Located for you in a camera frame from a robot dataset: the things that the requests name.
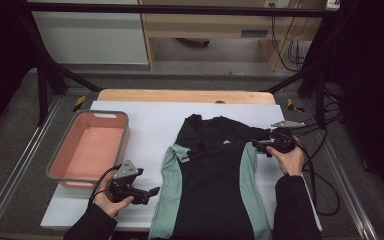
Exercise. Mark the pink basin with grey rim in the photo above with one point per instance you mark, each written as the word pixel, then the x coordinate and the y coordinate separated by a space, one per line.
pixel 90 150

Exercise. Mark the white cabinet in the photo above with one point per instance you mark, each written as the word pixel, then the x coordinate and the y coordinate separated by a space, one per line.
pixel 90 40

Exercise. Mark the black metal crossbar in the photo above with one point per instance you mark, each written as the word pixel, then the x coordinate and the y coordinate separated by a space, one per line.
pixel 180 9

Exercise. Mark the light wooden desk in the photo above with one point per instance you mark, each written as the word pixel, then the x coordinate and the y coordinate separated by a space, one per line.
pixel 206 26

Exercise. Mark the black and green t-shirt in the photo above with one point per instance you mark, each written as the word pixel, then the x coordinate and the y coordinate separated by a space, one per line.
pixel 213 173

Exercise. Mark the black metal stand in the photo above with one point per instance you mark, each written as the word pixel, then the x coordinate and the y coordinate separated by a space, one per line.
pixel 42 93
pixel 320 100

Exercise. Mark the aluminium floor rail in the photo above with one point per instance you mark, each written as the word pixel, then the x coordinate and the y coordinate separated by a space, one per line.
pixel 24 156
pixel 356 213

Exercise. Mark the person's right hand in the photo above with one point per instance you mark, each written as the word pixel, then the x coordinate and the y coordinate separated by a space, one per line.
pixel 291 163

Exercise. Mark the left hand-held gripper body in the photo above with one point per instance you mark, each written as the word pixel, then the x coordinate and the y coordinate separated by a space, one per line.
pixel 125 173

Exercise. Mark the person's left hand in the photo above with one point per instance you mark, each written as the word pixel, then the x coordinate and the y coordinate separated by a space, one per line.
pixel 108 205

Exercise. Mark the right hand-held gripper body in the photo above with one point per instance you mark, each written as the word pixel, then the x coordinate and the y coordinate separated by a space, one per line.
pixel 283 140

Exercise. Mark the black curtain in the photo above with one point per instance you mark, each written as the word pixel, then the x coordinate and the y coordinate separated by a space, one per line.
pixel 373 83
pixel 0 50

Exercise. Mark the white power strip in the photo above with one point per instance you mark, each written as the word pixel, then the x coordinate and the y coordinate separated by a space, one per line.
pixel 332 4

